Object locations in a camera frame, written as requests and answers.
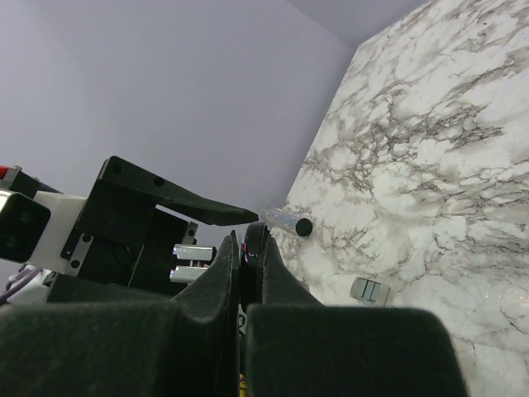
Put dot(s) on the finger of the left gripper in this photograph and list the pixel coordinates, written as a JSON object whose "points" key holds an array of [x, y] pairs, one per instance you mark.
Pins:
{"points": [[123, 190]]}

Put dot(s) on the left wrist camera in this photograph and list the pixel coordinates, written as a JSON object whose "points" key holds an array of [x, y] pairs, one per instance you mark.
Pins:
{"points": [[36, 223]]}

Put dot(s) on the black stapler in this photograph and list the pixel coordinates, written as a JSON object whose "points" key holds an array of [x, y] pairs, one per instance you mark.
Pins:
{"points": [[251, 276]]}

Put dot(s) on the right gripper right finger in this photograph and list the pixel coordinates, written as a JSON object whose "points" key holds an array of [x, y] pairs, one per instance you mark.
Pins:
{"points": [[296, 346]]}

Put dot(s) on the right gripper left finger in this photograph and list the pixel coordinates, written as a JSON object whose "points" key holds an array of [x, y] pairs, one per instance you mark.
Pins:
{"points": [[184, 346]]}

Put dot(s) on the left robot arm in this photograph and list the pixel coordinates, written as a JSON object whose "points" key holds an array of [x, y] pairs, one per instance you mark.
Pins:
{"points": [[32, 284]]}

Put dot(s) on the staple tray with staples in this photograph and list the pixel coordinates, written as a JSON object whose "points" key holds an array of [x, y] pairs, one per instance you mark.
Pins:
{"points": [[369, 292]]}

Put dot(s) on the glitter tube with black cap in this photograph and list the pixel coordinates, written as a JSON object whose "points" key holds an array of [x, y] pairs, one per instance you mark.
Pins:
{"points": [[287, 221]]}

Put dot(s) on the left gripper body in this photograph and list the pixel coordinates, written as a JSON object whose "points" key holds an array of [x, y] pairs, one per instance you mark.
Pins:
{"points": [[138, 254]]}

